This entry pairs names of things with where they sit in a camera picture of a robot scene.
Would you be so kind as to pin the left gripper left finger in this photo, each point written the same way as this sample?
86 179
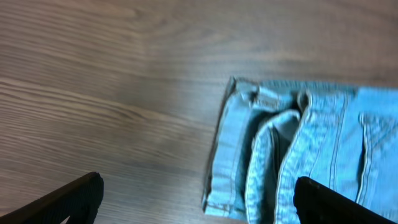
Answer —
76 202

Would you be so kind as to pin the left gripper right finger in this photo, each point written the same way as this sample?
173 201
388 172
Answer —
317 204

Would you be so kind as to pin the light blue denim shorts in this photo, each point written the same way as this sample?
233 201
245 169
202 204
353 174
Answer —
271 133

